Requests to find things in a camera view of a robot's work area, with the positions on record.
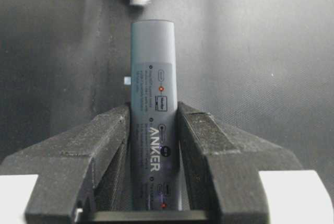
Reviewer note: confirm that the grey Anker USB hub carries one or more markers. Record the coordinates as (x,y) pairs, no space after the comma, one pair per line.
(154,148)

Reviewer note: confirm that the white tape marker by hub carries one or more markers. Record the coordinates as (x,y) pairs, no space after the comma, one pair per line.
(127,80)

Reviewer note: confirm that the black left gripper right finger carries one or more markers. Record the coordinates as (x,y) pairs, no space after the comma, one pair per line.
(222,165)

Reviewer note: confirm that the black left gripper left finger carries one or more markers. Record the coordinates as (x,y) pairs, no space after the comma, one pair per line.
(68,176)

